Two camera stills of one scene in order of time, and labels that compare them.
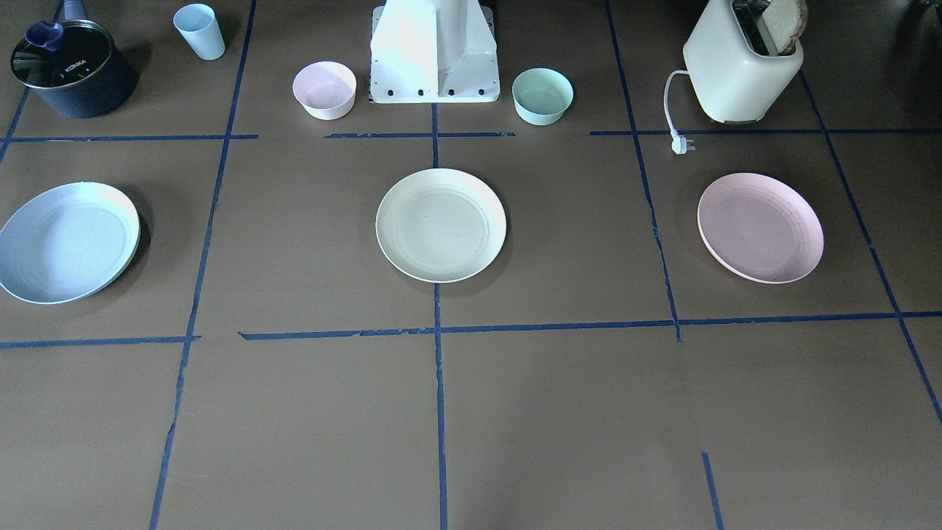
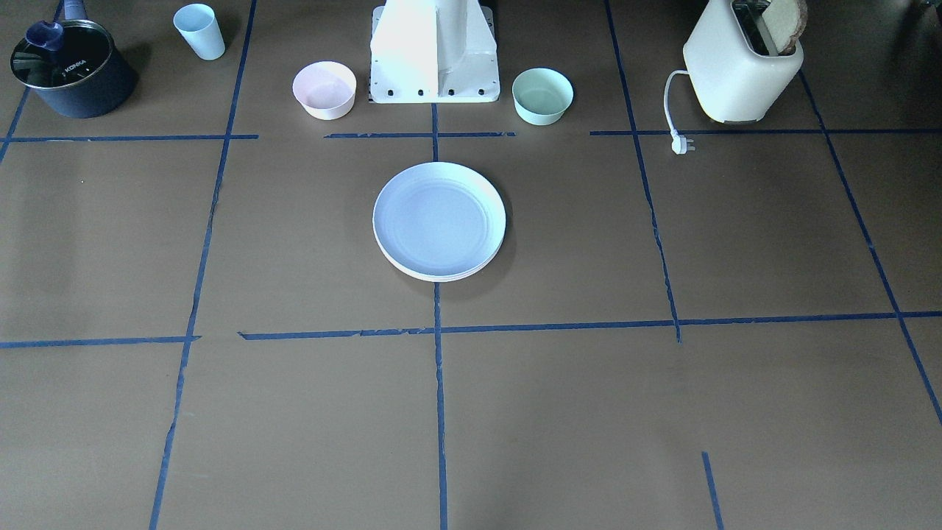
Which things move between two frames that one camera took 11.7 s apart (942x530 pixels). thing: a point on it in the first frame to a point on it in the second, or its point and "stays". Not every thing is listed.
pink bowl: [326, 89] stays
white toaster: [734, 82] stays
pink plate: [759, 228] to [443, 279]
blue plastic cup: [198, 24] stays
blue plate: [65, 240] to [439, 219]
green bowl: [542, 95] stays
